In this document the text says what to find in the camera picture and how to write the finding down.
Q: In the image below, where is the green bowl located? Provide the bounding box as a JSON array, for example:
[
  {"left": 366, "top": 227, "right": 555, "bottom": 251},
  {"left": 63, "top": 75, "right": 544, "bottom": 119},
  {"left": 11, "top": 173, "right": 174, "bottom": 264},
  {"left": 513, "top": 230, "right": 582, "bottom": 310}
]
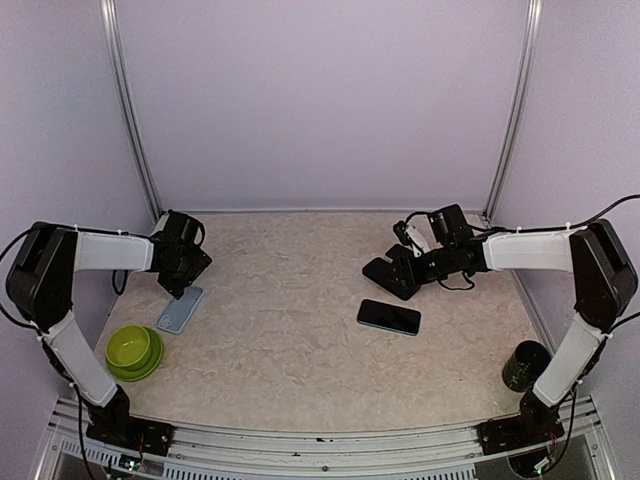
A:
[{"left": 105, "top": 325, "right": 152, "bottom": 371}]

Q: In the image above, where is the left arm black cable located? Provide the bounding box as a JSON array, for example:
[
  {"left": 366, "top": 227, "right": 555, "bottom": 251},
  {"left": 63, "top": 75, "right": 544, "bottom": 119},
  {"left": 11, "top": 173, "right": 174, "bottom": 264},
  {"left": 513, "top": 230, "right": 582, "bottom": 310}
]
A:
[{"left": 0, "top": 224, "right": 151, "bottom": 331}]

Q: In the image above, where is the green saucer plate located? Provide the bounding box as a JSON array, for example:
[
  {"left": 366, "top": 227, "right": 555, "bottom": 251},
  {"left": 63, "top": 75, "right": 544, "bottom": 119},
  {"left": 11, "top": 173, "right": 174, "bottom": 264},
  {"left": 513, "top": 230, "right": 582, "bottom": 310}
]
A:
[{"left": 105, "top": 326, "right": 164, "bottom": 382}]

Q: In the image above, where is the light blue phone case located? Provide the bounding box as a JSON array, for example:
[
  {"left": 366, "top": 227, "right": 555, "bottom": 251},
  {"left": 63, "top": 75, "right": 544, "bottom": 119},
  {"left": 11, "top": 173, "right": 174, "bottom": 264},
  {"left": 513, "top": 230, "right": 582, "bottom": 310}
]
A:
[{"left": 156, "top": 286, "right": 204, "bottom": 335}]

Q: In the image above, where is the aluminium front rail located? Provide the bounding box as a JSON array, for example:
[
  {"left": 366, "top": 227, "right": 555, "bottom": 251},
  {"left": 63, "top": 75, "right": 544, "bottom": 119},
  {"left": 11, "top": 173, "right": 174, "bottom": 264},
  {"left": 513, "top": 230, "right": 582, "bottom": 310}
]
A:
[{"left": 33, "top": 397, "right": 618, "bottom": 479}]

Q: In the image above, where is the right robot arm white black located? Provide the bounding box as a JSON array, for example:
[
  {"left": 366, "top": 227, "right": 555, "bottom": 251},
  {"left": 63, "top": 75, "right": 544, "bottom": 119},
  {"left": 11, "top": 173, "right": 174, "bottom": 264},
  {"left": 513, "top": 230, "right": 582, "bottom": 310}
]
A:
[{"left": 393, "top": 204, "right": 639, "bottom": 407}]

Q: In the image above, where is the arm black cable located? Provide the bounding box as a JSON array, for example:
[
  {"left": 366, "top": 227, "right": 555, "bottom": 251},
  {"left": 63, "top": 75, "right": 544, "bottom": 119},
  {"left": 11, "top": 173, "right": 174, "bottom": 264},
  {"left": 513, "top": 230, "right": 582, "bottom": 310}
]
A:
[
  {"left": 404, "top": 193, "right": 640, "bottom": 331},
  {"left": 0, "top": 224, "right": 151, "bottom": 331}
]

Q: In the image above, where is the black phone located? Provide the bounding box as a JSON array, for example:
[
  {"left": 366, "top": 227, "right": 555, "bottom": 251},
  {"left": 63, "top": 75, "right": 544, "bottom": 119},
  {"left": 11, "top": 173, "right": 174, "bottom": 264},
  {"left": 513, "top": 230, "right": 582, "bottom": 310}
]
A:
[{"left": 357, "top": 299, "right": 421, "bottom": 336}]

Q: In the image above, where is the black phone case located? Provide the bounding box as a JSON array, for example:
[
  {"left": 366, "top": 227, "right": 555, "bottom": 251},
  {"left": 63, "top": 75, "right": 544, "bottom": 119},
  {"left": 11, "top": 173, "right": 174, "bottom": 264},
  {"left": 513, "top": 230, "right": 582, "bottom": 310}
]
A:
[{"left": 362, "top": 257, "right": 420, "bottom": 301}]

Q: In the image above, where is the right aluminium frame post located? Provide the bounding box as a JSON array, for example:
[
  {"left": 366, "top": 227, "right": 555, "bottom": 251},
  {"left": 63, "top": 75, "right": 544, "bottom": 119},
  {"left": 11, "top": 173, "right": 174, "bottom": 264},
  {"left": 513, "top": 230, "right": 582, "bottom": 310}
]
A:
[{"left": 483, "top": 0, "right": 543, "bottom": 221}]

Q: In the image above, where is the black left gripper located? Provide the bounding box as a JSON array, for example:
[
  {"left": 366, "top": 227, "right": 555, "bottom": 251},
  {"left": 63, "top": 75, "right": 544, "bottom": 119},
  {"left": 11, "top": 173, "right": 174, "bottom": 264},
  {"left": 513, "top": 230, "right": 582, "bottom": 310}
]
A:
[{"left": 159, "top": 244, "right": 212, "bottom": 299}]

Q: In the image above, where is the dark green cup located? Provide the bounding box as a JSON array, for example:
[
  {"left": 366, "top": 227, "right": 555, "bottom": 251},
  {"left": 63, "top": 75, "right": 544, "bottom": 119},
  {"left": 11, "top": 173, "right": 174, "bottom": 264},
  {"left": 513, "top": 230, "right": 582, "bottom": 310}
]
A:
[{"left": 501, "top": 340, "right": 551, "bottom": 393}]

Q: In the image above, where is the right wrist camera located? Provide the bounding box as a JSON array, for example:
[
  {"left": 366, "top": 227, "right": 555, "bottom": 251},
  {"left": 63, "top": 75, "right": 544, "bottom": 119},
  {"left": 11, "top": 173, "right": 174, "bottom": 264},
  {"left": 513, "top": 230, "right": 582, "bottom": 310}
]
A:
[{"left": 393, "top": 221, "right": 431, "bottom": 257}]

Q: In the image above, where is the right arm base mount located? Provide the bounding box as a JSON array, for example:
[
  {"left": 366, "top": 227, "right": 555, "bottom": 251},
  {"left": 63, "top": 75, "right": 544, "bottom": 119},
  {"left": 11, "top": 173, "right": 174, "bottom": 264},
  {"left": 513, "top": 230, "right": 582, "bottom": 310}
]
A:
[{"left": 476, "top": 391, "right": 565, "bottom": 455}]

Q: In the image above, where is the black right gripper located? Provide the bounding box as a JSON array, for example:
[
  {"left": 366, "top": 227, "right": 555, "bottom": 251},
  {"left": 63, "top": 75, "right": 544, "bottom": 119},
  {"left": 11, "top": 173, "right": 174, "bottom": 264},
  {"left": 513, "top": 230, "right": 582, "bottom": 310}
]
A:
[{"left": 381, "top": 243, "right": 456, "bottom": 289}]

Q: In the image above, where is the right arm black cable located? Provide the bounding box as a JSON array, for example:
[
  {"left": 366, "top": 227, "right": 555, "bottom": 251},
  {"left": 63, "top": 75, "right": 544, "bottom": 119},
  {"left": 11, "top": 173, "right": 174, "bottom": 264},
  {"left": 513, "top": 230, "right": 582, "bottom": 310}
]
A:
[{"left": 404, "top": 193, "right": 640, "bottom": 331}]

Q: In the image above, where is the aluminium frame post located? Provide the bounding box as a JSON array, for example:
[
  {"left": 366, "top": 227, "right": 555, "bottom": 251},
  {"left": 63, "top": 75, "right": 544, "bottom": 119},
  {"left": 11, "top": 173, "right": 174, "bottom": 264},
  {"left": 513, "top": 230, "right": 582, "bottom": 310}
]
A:
[
  {"left": 99, "top": 0, "right": 163, "bottom": 221},
  {"left": 483, "top": 0, "right": 543, "bottom": 221}
]

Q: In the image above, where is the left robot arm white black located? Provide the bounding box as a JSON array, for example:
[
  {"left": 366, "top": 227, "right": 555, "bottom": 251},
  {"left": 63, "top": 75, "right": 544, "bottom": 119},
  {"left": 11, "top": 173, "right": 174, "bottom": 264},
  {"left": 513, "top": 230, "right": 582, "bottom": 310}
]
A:
[{"left": 5, "top": 211, "right": 212, "bottom": 408}]

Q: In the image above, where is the left aluminium frame post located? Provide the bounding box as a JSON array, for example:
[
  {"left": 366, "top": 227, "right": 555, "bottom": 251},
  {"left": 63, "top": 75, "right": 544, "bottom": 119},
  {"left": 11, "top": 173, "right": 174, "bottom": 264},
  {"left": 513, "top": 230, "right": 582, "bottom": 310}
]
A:
[{"left": 99, "top": 0, "right": 163, "bottom": 221}]

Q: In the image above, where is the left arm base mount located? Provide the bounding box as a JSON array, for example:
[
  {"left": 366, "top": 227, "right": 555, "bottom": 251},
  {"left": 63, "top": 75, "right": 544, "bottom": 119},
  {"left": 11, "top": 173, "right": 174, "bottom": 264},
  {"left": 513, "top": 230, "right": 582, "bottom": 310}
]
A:
[{"left": 87, "top": 386, "right": 175, "bottom": 457}]

